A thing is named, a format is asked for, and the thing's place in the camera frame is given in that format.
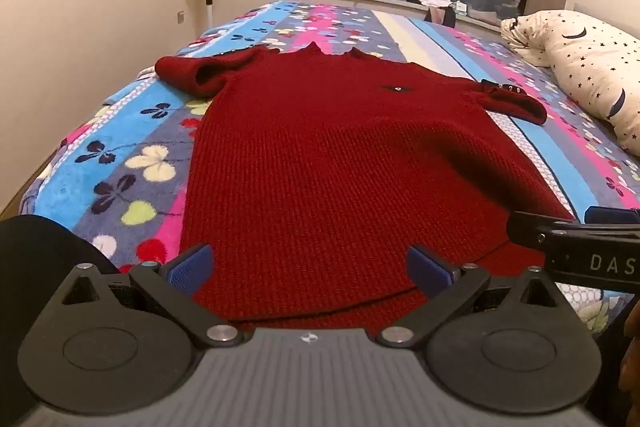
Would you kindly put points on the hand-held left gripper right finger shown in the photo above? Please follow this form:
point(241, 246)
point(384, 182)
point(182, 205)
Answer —
point(427, 271)

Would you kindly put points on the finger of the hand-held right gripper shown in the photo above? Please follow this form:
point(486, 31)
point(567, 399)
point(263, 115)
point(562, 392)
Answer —
point(612, 214)
point(535, 231)

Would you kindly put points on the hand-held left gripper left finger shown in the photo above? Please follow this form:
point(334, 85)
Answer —
point(192, 266)

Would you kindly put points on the red knit sweater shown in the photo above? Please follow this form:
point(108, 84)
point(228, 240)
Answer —
point(320, 167)

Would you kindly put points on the floral striped blanket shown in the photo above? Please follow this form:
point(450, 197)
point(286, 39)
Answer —
point(125, 147)

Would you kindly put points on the star print pillow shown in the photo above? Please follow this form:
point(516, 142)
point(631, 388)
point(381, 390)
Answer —
point(590, 57)

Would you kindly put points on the dark chair back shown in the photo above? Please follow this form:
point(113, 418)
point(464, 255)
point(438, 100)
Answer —
point(440, 16)

